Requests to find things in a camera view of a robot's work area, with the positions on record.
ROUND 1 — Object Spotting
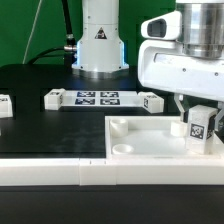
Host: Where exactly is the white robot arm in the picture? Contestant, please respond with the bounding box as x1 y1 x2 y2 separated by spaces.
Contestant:
72 0 224 122

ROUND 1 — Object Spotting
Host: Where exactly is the thin white cable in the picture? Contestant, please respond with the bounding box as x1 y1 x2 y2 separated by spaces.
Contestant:
22 0 44 65

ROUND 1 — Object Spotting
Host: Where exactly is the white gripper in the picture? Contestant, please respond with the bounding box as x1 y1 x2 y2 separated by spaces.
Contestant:
138 9 224 132

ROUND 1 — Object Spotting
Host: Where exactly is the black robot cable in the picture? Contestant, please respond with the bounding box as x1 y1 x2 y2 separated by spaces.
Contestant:
27 0 78 66

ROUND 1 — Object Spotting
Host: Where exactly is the white obstacle fence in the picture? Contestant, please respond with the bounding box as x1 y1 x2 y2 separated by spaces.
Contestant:
0 119 224 187

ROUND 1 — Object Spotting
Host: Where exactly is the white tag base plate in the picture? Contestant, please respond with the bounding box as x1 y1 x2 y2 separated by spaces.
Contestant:
62 91 141 107

